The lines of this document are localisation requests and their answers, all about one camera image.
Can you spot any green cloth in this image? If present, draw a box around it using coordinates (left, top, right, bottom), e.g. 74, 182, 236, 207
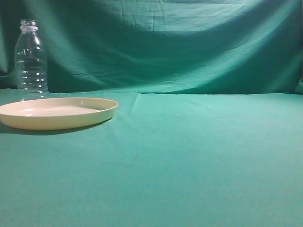
0, 0, 303, 227

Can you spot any clear plastic bottle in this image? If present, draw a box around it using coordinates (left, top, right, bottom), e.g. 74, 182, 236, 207
14, 19, 48, 101

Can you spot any cream plastic plate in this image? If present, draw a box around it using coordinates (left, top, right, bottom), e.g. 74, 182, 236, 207
0, 97, 118, 131

